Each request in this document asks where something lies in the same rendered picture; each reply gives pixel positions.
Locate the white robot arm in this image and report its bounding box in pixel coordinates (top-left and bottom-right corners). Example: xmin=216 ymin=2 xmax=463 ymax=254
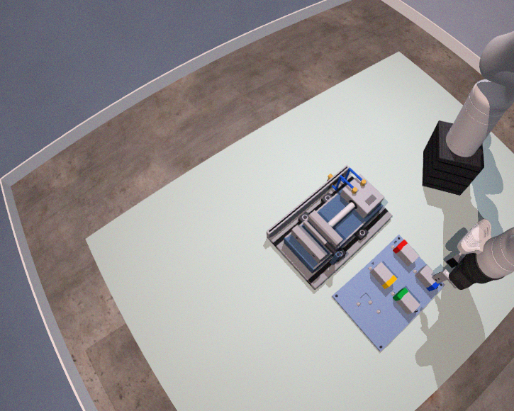
xmin=446 ymin=31 xmax=514 ymax=271

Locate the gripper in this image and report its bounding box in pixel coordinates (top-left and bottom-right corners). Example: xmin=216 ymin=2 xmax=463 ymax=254
xmin=432 ymin=219 xmax=514 ymax=290

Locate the pale pink block with red end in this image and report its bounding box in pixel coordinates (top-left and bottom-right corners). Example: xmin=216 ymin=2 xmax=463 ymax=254
xmin=393 ymin=240 xmax=419 ymax=266

